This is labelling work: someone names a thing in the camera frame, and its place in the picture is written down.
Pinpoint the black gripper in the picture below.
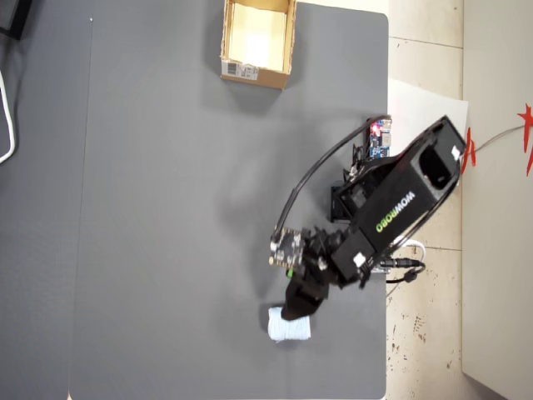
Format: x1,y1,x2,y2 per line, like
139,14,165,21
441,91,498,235
281,227,347,322

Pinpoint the open cardboard box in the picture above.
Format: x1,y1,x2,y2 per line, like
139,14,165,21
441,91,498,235
219,0,298,92

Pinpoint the large grey mat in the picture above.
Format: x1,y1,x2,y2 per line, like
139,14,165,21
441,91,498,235
68,0,391,400

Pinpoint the blue circuit board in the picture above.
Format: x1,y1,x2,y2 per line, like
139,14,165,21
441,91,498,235
363,117,395,163

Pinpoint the white paper sheet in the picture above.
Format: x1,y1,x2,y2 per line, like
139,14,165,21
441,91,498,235
387,77,471,188

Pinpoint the white shipping label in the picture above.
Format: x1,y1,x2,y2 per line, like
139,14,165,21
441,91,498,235
222,59,260,82

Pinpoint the narrow grey mat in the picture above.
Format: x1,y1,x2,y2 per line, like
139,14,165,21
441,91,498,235
0,0,94,400

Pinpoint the black camera circuit board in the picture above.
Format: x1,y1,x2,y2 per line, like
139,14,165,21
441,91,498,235
268,225,307,268

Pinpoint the black power cable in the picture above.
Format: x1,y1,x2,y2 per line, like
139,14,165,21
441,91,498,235
380,257,427,286

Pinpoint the white USB cable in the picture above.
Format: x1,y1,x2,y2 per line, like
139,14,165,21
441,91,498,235
405,240,427,264

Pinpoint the thick black camera cable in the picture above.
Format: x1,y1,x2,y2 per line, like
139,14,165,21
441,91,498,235
272,114,393,234

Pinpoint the white curved frame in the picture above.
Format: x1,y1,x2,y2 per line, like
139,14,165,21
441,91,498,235
0,70,19,166

